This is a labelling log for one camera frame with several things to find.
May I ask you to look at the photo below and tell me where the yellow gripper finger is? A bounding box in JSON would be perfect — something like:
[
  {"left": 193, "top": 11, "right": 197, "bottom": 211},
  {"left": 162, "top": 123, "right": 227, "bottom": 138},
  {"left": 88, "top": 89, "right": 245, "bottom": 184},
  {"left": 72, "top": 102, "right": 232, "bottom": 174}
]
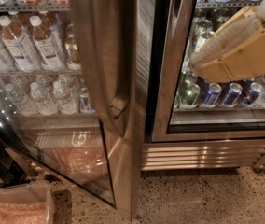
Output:
[
  {"left": 215, "top": 6, "right": 260, "bottom": 37},
  {"left": 190, "top": 17, "right": 265, "bottom": 83}
]

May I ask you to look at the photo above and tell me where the glass fridge door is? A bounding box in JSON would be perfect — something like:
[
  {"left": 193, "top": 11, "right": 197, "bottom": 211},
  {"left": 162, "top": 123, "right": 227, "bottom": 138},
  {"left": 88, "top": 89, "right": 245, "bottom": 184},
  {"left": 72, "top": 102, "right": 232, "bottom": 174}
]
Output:
[
  {"left": 151, "top": 0, "right": 265, "bottom": 142},
  {"left": 0, "top": 0, "right": 156, "bottom": 218}
]

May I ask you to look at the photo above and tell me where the blue can lower right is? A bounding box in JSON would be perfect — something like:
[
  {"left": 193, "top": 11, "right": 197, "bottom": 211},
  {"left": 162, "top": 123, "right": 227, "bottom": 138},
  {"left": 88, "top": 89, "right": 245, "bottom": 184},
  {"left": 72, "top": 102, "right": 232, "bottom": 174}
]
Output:
[{"left": 221, "top": 82, "right": 243, "bottom": 105}]

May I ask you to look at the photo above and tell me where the blue can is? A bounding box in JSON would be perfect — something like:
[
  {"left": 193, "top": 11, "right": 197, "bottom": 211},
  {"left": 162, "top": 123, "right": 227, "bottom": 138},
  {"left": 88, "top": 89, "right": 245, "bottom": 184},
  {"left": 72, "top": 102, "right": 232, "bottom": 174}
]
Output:
[
  {"left": 201, "top": 83, "right": 222, "bottom": 108},
  {"left": 221, "top": 82, "right": 243, "bottom": 105}
]

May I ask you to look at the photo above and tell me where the white green soda can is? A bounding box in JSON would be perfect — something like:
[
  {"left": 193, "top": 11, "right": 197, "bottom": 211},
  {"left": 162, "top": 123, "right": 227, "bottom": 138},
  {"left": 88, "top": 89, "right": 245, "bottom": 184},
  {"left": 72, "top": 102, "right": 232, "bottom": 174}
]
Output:
[{"left": 193, "top": 31, "right": 214, "bottom": 52}]

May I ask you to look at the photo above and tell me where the blue can lower left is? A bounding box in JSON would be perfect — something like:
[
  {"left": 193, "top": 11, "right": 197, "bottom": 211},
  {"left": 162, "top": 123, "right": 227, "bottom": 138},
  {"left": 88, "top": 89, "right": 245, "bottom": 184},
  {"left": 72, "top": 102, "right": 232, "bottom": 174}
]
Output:
[{"left": 201, "top": 83, "right": 222, "bottom": 108}]

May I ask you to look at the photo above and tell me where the green can lower shelf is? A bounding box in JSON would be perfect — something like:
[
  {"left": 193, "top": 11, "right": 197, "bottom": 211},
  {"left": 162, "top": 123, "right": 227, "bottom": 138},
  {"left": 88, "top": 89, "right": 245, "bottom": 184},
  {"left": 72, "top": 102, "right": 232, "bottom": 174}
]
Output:
[{"left": 180, "top": 83, "right": 201, "bottom": 108}]

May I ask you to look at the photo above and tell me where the gold soda can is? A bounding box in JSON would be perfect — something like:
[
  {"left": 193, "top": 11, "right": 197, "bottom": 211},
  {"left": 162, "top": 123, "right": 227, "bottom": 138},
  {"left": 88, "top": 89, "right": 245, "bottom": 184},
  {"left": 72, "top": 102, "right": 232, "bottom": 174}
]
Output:
[{"left": 65, "top": 35, "right": 81, "bottom": 71}]

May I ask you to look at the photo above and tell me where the energy drink can left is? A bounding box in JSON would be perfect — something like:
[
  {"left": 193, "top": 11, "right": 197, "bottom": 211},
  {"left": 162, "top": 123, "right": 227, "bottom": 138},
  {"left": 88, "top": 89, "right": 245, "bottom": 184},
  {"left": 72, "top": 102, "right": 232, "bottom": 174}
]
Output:
[{"left": 79, "top": 87, "right": 95, "bottom": 114}]

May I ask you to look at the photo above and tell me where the water bottle right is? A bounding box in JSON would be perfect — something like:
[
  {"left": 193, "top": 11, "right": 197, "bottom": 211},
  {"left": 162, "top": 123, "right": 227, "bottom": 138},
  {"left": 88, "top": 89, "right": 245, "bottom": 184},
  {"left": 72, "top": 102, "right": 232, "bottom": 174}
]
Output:
[{"left": 53, "top": 81, "right": 78, "bottom": 115}]

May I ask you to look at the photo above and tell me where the water bottle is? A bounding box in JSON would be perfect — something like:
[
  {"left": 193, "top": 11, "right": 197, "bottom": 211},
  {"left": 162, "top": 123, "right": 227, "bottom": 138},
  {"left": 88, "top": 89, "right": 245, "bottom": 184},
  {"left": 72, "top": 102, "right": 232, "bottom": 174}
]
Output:
[
  {"left": 30, "top": 82, "right": 58, "bottom": 116},
  {"left": 5, "top": 83, "right": 38, "bottom": 116},
  {"left": 53, "top": 81, "right": 78, "bottom": 115}
]

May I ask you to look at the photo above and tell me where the brown tea bottle right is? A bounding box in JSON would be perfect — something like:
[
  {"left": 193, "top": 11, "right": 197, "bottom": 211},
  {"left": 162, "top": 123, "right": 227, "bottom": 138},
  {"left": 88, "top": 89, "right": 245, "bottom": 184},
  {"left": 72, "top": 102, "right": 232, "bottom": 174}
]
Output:
[{"left": 30, "top": 15, "right": 64, "bottom": 71}]

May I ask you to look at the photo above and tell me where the water bottle middle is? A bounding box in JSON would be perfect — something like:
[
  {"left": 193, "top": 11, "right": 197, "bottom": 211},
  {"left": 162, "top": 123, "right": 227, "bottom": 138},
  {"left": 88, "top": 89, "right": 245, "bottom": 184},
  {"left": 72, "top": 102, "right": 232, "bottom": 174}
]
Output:
[{"left": 30, "top": 82, "right": 58, "bottom": 116}]

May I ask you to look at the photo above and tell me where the brown tea bottle middle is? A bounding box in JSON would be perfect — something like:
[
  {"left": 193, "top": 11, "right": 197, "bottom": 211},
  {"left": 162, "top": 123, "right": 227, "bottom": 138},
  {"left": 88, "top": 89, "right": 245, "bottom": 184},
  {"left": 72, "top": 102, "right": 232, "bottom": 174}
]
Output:
[{"left": 0, "top": 16, "right": 40, "bottom": 73}]

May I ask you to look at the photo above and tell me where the water bottle left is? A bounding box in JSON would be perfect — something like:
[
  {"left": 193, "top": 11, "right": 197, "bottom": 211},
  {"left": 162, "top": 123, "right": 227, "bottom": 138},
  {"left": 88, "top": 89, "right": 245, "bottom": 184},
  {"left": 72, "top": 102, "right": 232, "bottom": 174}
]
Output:
[{"left": 5, "top": 83, "right": 38, "bottom": 116}]

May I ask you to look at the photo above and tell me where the clear plastic storage bin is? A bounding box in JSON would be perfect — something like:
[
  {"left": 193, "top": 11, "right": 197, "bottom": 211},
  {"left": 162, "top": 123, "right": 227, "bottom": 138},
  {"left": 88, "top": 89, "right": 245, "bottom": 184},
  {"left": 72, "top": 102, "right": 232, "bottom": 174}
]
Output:
[{"left": 0, "top": 181, "right": 55, "bottom": 224}]

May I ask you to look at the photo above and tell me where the pink bubble wrap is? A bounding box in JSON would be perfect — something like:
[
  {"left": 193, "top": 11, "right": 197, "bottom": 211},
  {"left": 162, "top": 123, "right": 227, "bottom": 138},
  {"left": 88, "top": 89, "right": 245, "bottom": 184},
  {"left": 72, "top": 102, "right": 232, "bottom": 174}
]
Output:
[{"left": 0, "top": 202, "right": 46, "bottom": 224}]

